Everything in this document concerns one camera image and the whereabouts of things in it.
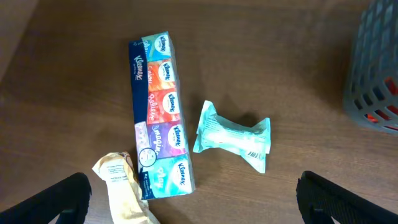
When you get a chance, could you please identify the Kleenex tissue multipack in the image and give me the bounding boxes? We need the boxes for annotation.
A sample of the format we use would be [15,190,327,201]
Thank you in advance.
[129,32,195,200]

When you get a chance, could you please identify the mint green wipes packet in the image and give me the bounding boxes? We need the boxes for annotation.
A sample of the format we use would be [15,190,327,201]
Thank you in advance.
[193,100,271,174]

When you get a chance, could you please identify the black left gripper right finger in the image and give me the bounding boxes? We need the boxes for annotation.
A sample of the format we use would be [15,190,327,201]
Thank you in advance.
[296,170,397,224]

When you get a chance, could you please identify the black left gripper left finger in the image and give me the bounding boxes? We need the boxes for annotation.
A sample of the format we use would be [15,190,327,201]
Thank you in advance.
[1,172,92,224]

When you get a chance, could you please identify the San Remo spaghetti packet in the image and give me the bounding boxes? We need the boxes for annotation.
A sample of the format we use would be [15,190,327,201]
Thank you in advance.
[363,77,397,134]

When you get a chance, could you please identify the beige paper pouch left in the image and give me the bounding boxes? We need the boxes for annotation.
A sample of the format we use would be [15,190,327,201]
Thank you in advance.
[93,152,159,224]

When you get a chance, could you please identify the grey plastic basket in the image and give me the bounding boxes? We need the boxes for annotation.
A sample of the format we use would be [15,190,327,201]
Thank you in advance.
[343,0,397,129]

